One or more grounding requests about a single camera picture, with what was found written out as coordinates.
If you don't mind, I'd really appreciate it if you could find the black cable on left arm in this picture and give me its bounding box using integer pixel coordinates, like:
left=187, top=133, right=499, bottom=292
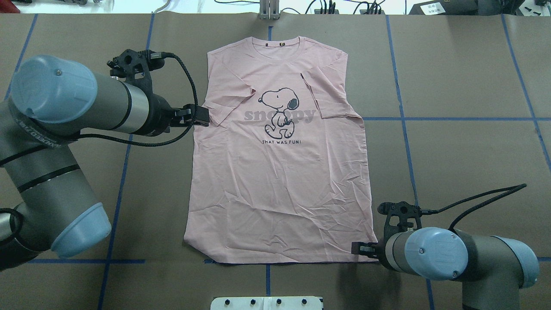
left=77, top=52, right=199, bottom=148

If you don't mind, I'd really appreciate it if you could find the black box with label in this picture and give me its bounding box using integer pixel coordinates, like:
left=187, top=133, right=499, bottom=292
left=407, top=0, right=478, bottom=16

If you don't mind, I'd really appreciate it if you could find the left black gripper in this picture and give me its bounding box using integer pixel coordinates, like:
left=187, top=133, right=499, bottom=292
left=146, top=94, right=210, bottom=136

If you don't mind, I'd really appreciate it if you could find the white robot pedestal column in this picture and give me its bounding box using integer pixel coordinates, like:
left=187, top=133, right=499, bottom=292
left=210, top=296, right=324, bottom=310

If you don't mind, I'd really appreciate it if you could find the pink Snoopy t-shirt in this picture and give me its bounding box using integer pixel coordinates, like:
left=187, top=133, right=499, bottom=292
left=183, top=37, right=377, bottom=264

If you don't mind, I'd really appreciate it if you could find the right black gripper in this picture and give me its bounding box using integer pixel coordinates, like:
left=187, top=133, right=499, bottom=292
left=351, top=237, right=389, bottom=265

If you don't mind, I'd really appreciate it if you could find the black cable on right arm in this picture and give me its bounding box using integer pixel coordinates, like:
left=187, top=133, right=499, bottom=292
left=420, top=183, right=527, bottom=233

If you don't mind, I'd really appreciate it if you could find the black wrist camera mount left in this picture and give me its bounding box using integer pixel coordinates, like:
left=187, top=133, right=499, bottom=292
left=106, top=49, right=165, bottom=94

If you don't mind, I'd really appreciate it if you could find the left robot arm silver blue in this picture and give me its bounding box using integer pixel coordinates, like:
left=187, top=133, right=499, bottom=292
left=1, top=50, right=209, bottom=270

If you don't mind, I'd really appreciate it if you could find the aluminium frame post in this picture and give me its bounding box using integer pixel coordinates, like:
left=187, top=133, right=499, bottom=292
left=258, top=0, right=281, bottom=20

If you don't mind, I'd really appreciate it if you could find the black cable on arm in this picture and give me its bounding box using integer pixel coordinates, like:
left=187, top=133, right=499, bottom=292
left=77, top=52, right=199, bottom=148
left=420, top=183, right=527, bottom=233

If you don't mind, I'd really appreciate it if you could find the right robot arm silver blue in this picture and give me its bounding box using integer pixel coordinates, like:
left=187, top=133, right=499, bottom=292
left=351, top=227, right=540, bottom=310

